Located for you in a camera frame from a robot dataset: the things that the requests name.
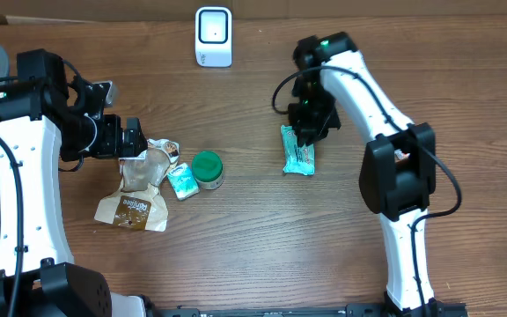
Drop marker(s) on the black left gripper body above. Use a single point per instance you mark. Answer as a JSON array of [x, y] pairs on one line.
[[109, 141]]

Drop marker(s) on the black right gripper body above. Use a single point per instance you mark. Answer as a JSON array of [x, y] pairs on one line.
[[319, 114]]

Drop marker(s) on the large teal tissue pack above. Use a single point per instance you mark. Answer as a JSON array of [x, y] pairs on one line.
[[298, 159]]

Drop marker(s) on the brown bread bag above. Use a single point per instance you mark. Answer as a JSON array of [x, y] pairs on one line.
[[137, 203]]

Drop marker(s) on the small teal tissue pack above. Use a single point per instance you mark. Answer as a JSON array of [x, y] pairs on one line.
[[183, 182]]

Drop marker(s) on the orange tissue pack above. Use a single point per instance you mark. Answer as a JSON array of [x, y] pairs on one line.
[[399, 155]]

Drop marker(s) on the green lid jar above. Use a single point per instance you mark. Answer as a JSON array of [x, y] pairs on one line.
[[208, 170]]

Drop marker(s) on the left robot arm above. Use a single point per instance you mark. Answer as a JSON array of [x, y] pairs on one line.
[[45, 119]]

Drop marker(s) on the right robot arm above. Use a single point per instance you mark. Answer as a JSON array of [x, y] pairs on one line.
[[397, 176]]

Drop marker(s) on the white barcode scanner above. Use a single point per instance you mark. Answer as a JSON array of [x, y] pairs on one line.
[[213, 37]]

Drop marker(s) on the cardboard back board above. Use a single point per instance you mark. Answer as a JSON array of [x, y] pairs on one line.
[[19, 11]]

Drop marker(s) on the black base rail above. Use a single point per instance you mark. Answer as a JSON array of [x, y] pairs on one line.
[[350, 310]]

